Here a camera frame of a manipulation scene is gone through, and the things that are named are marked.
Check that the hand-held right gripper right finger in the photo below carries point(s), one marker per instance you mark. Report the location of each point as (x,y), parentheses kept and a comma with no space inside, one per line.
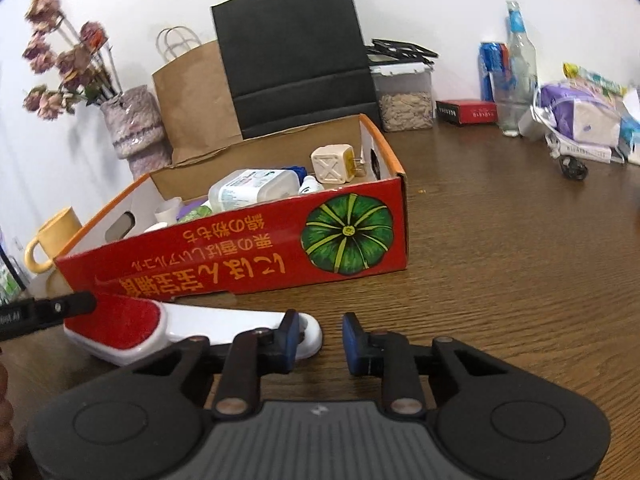
(352,347)

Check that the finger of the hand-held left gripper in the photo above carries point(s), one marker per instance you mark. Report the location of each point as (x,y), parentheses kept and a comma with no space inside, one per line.
(60,307)

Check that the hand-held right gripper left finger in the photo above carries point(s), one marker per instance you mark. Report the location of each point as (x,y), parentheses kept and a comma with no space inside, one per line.
(290,342)

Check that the white and red lint brush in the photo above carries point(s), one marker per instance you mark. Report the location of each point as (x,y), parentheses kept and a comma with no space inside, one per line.
(210,322)

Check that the red pumpkin-print cardboard box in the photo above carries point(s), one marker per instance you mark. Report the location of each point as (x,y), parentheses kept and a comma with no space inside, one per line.
(250,255)

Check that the blue gear-shaped cap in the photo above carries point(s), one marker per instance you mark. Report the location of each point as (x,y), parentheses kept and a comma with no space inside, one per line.
(295,170)

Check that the person's left hand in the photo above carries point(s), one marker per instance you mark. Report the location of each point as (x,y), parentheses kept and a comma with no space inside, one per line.
(4,405)

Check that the yellow mug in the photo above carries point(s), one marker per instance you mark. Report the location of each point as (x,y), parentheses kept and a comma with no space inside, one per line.
(55,240)

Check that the small white cup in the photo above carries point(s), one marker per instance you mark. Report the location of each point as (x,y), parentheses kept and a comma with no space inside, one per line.
(167,212)

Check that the small white dropper bottle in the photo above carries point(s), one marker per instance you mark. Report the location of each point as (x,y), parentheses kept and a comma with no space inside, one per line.
(310,186)

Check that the green item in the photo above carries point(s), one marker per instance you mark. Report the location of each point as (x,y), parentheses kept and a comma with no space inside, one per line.
(197,212)

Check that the white labelled plastic bottle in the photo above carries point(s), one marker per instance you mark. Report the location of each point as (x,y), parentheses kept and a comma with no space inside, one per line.
(250,187)

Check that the beige power adapter cube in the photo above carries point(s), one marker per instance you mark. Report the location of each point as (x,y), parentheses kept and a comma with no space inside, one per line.
(330,165)

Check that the purple-white fuzzy vase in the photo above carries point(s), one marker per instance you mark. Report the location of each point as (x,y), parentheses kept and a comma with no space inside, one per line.
(135,125)

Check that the brown paper bag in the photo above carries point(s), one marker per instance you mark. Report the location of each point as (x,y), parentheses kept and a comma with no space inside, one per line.
(195,105)

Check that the dried flowers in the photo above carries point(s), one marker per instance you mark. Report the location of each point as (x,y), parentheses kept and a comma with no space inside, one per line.
(65,60)

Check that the clear plastic seed container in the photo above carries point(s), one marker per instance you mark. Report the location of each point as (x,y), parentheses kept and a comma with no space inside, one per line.
(405,102)

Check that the red and black box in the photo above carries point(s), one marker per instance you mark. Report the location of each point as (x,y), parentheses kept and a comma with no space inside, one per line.
(467,111)

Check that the black paper bag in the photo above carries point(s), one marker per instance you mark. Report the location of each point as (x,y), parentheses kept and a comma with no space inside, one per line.
(295,60)

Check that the white charger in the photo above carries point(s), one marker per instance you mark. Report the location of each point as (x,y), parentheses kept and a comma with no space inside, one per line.
(532,125)

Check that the black frames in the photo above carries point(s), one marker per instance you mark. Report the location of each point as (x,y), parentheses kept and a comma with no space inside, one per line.
(400,50)

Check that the white flat box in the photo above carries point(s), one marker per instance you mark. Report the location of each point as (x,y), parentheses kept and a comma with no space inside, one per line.
(590,152)

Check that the clear glass bottle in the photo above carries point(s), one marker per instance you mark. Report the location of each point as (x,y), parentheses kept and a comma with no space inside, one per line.
(517,80)

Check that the purple packet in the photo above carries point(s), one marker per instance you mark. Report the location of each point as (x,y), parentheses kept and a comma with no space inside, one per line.
(575,115)

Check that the blue and white packet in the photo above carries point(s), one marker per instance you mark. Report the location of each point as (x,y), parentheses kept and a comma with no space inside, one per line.
(631,125)

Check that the yellow-green snack packet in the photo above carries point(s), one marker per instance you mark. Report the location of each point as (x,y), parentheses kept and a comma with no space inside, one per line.
(595,80)

